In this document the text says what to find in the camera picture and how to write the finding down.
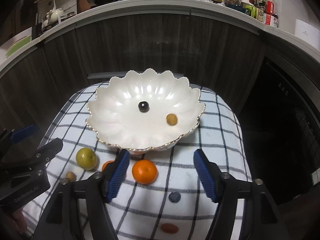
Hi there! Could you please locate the white rice cooker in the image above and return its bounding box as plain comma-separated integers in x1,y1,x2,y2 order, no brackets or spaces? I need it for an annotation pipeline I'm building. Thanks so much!
295,19,319,47

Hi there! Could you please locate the red grape tomato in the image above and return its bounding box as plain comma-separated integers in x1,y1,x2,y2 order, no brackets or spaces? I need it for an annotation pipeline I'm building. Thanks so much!
161,223,179,234

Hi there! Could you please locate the dark cherry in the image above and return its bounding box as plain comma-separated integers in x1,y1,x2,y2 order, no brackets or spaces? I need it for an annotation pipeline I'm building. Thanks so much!
138,101,150,113

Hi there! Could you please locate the orange mandarin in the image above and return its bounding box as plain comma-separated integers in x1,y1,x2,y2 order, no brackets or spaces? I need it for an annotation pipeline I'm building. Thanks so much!
132,159,158,185
101,160,114,172

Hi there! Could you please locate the white teapot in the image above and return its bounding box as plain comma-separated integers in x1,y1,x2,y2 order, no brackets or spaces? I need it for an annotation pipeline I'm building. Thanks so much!
46,0,64,24

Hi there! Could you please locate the blueberry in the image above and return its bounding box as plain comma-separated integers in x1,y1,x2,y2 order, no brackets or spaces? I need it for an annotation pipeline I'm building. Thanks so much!
168,191,181,203

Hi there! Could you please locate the green apple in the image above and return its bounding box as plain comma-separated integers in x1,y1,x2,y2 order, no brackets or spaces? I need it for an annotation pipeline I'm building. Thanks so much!
76,147,98,171

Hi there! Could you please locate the red label sauce bottle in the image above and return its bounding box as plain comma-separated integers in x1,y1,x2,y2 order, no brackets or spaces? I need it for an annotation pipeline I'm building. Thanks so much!
263,0,278,28

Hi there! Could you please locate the white scalloped ceramic bowl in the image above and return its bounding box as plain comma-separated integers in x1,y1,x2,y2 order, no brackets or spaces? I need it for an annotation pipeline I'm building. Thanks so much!
86,69,206,154

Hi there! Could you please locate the left hand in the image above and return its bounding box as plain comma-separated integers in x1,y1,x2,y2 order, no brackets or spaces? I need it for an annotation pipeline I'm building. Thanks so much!
0,209,28,240

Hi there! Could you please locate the brown longan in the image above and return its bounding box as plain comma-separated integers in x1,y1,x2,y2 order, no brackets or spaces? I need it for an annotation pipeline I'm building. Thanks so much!
66,172,76,182
166,113,178,126

